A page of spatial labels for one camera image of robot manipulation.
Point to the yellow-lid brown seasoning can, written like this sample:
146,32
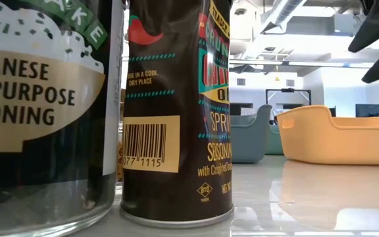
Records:
176,98

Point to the tan-lid furikake glass jar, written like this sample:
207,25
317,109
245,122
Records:
28,98

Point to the dark computer monitor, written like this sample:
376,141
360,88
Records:
369,110

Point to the yellow plastic bin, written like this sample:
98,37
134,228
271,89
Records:
324,145

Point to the yellow hanging pendant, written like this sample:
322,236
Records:
276,78

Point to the long ceiling light strip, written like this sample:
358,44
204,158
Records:
255,62

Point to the teal green plastic bin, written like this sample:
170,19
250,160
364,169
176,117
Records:
274,141

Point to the black desk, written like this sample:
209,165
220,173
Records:
241,105

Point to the slate blue plastic bin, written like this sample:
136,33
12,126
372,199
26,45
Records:
252,138

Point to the smooth silver ceiling duct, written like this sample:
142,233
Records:
285,13

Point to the square wall vent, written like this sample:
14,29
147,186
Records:
241,81
289,82

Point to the black gantry frame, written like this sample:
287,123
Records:
288,89

